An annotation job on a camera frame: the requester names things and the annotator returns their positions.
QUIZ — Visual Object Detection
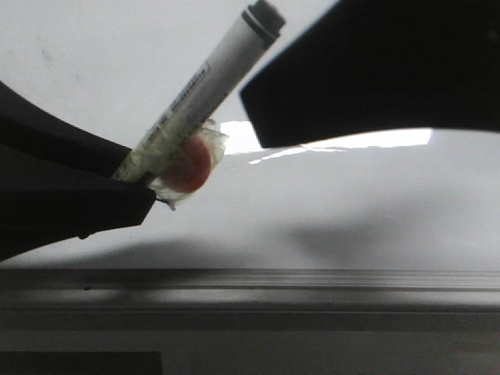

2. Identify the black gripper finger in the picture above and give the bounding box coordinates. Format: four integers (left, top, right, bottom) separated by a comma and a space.
1, 84, 155, 260
241, 1, 499, 148

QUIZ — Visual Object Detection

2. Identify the red magnet taped to marker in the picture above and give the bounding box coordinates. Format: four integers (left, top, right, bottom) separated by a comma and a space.
149, 118, 229, 210

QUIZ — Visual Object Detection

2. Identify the aluminium whiteboard frame rail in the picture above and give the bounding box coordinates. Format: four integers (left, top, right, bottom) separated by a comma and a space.
1, 269, 499, 332

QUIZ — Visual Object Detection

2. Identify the white whiteboard marker pen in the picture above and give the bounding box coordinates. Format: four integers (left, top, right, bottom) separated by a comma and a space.
112, 1, 285, 183

